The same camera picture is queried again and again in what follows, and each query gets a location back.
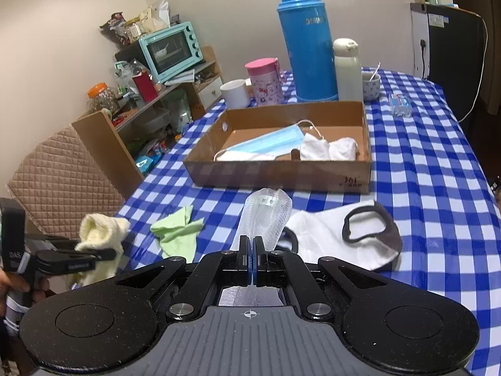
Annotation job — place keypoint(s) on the person's left hand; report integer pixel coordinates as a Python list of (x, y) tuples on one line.
[(9, 282)]

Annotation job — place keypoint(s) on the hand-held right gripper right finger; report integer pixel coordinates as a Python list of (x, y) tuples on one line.
[(259, 256)]

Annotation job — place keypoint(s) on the stack of papers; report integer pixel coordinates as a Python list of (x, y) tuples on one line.
[(182, 77)]

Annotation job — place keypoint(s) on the white insulated bottle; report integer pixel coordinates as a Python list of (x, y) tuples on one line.
[(347, 74)]

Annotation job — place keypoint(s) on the white drawer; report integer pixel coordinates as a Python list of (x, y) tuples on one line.
[(211, 91)]

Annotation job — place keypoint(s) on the red box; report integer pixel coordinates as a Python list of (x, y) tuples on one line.
[(145, 88)]

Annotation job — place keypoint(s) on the orange lid jar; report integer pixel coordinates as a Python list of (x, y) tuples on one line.
[(101, 102)]

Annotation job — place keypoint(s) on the pile of snack bags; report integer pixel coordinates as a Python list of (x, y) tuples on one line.
[(129, 27)]

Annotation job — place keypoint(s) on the white spoon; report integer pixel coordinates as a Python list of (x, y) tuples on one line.
[(374, 71)]

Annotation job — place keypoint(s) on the pink cartoon cup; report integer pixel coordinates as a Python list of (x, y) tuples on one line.
[(266, 86)]

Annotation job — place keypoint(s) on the white mug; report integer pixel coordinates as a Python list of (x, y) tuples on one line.
[(235, 94)]

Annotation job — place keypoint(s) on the blue checkered tablecloth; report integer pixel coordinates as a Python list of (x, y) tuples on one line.
[(422, 188)]

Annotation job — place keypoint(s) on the small patterned cup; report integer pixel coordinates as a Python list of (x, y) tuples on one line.
[(370, 88)]

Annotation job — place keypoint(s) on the quilted beige chair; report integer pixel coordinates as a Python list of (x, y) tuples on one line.
[(58, 176)]

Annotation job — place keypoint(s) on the wooden board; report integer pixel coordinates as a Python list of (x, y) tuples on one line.
[(109, 152)]

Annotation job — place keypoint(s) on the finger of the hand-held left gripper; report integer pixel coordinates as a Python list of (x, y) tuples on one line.
[(51, 242), (70, 260)]

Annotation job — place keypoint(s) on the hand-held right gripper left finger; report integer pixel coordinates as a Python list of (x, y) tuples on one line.
[(243, 256)]

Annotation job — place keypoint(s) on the black refrigerator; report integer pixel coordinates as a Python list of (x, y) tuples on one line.
[(454, 55)]

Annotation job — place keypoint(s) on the wooden shelf unit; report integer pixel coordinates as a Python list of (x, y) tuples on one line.
[(215, 62)]

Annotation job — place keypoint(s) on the white mask with dark trim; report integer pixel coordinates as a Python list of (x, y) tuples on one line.
[(325, 227)]

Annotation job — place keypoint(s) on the pale yellow sock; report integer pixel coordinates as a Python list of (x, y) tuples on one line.
[(101, 229)]

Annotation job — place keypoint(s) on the brown cardboard box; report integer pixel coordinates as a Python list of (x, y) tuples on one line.
[(274, 180)]

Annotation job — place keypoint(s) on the clear plastic bag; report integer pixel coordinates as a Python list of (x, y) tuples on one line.
[(266, 211)]

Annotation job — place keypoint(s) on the black power plug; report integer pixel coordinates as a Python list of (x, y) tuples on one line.
[(422, 43)]

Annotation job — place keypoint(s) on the white cloth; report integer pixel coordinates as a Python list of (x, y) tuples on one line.
[(332, 149)]

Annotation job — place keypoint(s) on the small tissue packet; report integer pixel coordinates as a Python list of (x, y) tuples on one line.
[(400, 103)]

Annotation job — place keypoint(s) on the blue thermos flask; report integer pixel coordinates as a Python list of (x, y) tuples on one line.
[(309, 47)]

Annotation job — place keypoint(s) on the teal toaster oven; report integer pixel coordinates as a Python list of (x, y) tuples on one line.
[(168, 53)]

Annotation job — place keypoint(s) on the light green cloth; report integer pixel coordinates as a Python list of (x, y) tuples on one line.
[(176, 235)]

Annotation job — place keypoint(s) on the blue packet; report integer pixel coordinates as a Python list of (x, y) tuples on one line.
[(146, 163)]

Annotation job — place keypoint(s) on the blue face mask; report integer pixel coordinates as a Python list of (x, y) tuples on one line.
[(266, 143)]

